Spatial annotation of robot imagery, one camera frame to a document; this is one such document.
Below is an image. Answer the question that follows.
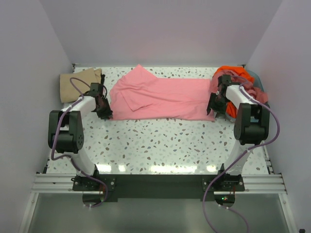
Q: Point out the folded black t-shirt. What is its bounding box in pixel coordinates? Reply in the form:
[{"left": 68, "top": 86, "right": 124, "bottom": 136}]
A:
[{"left": 100, "top": 74, "right": 107, "bottom": 98}]

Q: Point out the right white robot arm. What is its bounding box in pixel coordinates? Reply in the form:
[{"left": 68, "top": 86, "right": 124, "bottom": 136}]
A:
[{"left": 207, "top": 75, "right": 270, "bottom": 191}]

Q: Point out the aluminium rail frame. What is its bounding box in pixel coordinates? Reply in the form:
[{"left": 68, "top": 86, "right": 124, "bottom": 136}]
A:
[{"left": 18, "top": 63, "right": 298, "bottom": 233}]

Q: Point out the orange crumpled t-shirt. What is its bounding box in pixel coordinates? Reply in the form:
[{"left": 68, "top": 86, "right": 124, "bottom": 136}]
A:
[{"left": 212, "top": 66, "right": 256, "bottom": 119}]

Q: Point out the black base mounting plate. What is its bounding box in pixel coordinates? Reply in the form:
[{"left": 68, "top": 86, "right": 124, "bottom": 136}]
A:
[{"left": 71, "top": 174, "right": 245, "bottom": 204}]

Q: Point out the folded beige t-shirt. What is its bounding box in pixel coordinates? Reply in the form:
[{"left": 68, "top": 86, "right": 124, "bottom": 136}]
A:
[{"left": 59, "top": 67, "right": 103, "bottom": 103}]

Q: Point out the light pink t-shirt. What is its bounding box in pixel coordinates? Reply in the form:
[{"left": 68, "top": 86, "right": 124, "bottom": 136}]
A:
[{"left": 110, "top": 65, "right": 214, "bottom": 121}]

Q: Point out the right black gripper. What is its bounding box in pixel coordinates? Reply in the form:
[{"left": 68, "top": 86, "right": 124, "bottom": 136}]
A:
[{"left": 207, "top": 93, "right": 229, "bottom": 118}]

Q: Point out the dusty pink crumpled t-shirt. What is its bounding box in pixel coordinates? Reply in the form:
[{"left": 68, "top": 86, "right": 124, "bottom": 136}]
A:
[{"left": 209, "top": 67, "right": 268, "bottom": 103}]

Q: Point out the blue plastic basket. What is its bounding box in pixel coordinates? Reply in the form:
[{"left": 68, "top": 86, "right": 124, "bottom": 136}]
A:
[{"left": 225, "top": 69, "right": 270, "bottom": 121}]

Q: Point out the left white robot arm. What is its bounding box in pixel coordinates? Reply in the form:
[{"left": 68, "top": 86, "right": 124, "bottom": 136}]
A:
[{"left": 48, "top": 83, "right": 113, "bottom": 190}]

